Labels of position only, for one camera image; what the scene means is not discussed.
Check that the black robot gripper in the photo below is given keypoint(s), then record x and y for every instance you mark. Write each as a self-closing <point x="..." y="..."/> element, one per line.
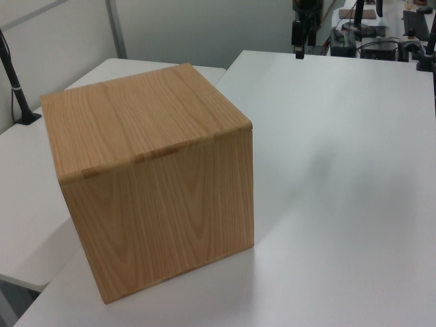
<point x="306" y="8"/>

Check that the light wooden drawer cabinet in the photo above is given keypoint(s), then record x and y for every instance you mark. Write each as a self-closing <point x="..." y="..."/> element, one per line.
<point x="153" y="136"/>

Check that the black electronics box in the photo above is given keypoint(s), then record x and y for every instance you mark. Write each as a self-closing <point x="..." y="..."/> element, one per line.
<point x="342" y="46"/>

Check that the brown desk mat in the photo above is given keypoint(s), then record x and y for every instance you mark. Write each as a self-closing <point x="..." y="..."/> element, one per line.
<point x="347" y="14"/>

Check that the black monitor stand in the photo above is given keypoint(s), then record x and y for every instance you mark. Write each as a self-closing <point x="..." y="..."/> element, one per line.
<point x="358" y="20"/>

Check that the black desktop device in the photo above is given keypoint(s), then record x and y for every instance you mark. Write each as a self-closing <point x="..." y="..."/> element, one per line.
<point x="379" y="49"/>

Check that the black camera pole with clamp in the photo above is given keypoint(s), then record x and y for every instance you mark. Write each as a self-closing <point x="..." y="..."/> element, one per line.
<point x="430" y="44"/>
<point x="15" y="88"/>

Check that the grey partition post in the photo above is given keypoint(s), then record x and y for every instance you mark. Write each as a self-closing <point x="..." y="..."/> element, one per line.
<point x="118" y="27"/>

